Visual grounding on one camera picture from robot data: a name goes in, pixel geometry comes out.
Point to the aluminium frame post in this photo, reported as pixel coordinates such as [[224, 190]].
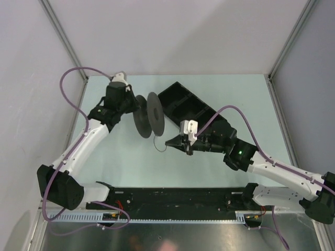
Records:
[[54, 21], [297, 29]]

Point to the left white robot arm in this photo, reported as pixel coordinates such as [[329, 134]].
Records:
[[58, 182]]

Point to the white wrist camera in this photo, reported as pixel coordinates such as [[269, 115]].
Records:
[[189, 128], [121, 78]]

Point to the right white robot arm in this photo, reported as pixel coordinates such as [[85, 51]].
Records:
[[314, 193]]

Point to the black cable spool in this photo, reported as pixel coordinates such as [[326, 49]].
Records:
[[149, 118]]

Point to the grey slotted cable duct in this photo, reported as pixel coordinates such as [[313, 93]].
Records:
[[110, 217]]

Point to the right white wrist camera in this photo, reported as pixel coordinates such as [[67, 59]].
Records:
[[189, 128]]

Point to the black compartment tray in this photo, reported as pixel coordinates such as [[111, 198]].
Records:
[[180, 104]]

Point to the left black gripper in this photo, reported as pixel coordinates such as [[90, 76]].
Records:
[[135, 103]]

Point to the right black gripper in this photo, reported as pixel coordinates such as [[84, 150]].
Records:
[[182, 144]]

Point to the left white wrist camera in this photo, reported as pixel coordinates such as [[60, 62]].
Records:
[[121, 78]]

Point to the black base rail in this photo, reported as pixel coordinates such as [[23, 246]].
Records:
[[178, 203]]

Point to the aluminium frame rail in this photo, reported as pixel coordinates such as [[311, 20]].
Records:
[[324, 235]]

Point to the right aluminium frame post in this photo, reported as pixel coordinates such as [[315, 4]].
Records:
[[297, 29]]

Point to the left aluminium frame post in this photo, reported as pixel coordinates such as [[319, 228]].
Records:
[[54, 21]]

